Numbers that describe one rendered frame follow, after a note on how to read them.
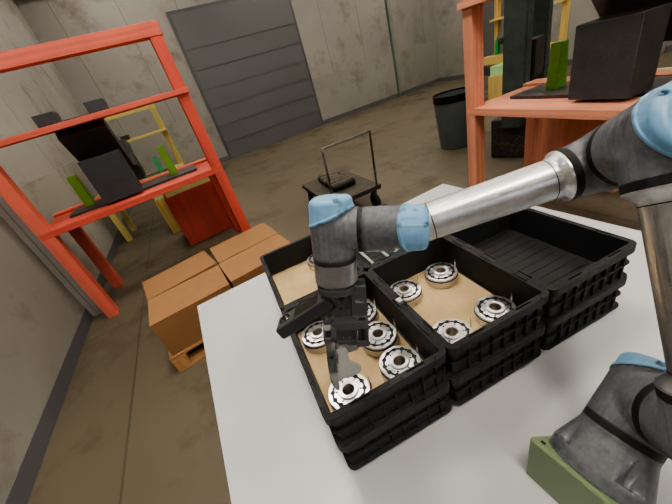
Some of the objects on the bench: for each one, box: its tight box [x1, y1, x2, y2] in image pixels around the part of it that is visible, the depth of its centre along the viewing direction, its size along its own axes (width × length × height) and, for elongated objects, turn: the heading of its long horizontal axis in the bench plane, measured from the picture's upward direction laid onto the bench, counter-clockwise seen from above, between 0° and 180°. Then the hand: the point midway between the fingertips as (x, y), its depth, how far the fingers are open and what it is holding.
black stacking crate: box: [538, 277, 627, 350], centre depth 101 cm, size 40×30×12 cm
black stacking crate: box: [329, 379, 452, 470], centre depth 89 cm, size 40×30×12 cm
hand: (334, 373), depth 62 cm, fingers open, 5 cm apart
